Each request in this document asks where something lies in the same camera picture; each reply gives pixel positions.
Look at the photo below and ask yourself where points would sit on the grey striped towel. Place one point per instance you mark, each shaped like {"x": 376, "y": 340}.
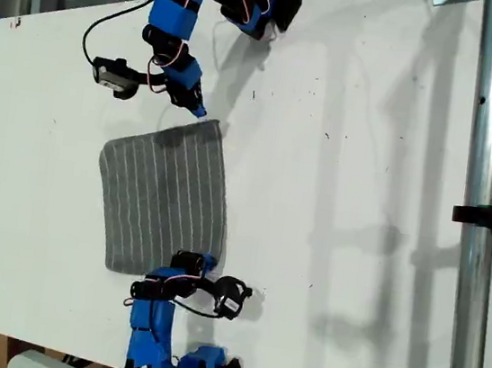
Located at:
{"x": 163, "y": 191}

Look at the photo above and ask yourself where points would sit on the small dark table clip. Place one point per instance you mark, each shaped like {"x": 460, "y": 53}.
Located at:
{"x": 15, "y": 22}

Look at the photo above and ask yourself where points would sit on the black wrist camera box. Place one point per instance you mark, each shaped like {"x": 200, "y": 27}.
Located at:
{"x": 231, "y": 297}
{"x": 112, "y": 78}

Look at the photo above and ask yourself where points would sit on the steel post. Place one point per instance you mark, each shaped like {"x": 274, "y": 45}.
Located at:
{"x": 488, "y": 134}

